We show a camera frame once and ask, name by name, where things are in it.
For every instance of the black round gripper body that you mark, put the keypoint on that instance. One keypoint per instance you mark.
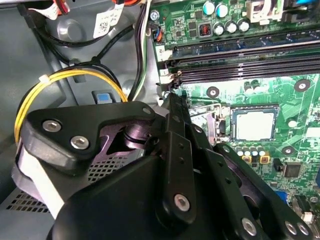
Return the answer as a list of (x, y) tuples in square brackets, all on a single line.
[(120, 207)]

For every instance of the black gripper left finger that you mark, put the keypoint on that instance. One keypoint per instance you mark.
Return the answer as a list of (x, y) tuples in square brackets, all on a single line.
[(62, 147)]

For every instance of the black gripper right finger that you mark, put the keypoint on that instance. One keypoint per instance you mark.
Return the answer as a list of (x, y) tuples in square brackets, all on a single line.
[(223, 172)]

